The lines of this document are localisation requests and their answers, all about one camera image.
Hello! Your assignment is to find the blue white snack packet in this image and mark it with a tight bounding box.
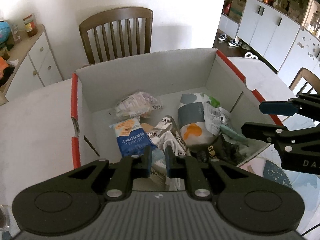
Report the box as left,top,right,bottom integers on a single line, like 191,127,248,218
110,118,157,157

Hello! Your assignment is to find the white orange grey snack bag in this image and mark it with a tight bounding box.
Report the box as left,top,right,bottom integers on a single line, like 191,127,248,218
178,93,220,148

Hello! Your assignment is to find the black gold snack packet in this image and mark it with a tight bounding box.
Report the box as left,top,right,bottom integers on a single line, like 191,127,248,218
190,134,246,166

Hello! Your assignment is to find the silver triangular snack bag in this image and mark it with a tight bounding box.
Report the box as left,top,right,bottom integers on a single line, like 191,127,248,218
141,115,188,191

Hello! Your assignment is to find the mint green tool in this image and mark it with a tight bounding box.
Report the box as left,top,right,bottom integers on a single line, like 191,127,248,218
220,125,248,144

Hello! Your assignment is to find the clear labelled snack bag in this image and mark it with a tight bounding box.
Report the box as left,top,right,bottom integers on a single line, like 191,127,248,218
203,102,233,135

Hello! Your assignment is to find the pink printed snack bag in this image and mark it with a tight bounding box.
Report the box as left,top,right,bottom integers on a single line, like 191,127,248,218
112,91,163,120

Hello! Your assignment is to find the wooden chair at right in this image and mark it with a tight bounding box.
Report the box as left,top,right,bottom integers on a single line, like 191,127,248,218
289,68,319,96

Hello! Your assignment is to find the red cardboard box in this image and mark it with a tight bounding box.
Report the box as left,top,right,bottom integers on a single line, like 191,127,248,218
71,48,291,168

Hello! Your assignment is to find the glass jar dark liquid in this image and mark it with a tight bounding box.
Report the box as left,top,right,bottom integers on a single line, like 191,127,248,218
0,205,10,231

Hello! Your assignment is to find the white side cabinet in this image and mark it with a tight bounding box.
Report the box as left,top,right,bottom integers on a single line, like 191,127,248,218
1,24,63,105

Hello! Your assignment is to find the wooden chair behind box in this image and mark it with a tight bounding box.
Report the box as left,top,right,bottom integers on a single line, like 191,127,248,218
79,7,153,64

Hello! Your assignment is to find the orange chip bag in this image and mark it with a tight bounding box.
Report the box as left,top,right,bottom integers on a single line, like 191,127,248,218
0,56,9,79

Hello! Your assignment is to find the red lidded sauce jar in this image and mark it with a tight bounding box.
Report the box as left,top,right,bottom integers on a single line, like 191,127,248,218
23,14,38,37

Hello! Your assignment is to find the blue globe toy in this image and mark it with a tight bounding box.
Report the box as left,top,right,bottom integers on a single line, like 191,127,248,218
0,21,11,43

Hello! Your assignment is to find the white wall cabinet unit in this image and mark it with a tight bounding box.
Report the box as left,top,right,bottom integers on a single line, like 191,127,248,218
216,0,319,84

